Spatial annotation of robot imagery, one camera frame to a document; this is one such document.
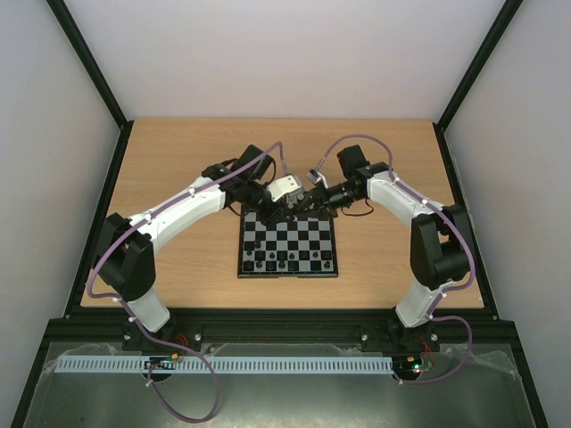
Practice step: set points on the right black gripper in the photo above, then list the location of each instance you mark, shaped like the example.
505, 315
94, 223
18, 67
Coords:
318, 198

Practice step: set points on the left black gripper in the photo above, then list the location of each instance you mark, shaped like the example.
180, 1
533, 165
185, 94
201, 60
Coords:
282, 209

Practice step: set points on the black white chess board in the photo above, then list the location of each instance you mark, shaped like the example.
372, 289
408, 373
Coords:
298, 248

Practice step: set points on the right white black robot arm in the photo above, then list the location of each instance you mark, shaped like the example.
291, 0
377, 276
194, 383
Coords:
441, 255

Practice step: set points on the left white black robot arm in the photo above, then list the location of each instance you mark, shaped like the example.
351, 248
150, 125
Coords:
123, 267

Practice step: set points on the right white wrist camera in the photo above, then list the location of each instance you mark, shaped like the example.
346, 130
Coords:
317, 178

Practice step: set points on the light blue slotted cable duct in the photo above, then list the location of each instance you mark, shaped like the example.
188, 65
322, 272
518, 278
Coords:
74, 364

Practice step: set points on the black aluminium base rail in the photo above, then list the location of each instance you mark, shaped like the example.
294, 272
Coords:
372, 330

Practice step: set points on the right black frame post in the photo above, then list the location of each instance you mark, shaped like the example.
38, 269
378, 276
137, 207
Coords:
492, 38

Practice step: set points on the black frame post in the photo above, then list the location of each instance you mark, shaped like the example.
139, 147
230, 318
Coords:
492, 38
71, 30

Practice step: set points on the left black frame post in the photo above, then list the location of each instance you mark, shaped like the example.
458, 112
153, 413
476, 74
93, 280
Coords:
71, 30

